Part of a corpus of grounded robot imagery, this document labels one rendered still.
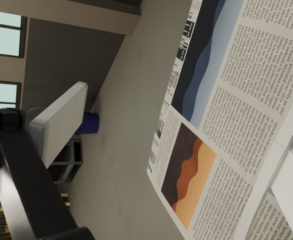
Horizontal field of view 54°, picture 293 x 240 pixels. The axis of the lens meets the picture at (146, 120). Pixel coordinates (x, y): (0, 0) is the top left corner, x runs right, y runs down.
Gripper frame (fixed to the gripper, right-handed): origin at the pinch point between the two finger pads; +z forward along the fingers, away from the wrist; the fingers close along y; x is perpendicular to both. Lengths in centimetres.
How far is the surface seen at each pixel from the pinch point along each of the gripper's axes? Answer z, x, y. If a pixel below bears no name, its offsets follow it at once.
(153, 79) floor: 255, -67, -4
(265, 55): 5.2, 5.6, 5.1
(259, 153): 2.6, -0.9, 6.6
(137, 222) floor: 216, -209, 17
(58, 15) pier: 286, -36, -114
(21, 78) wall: 353, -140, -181
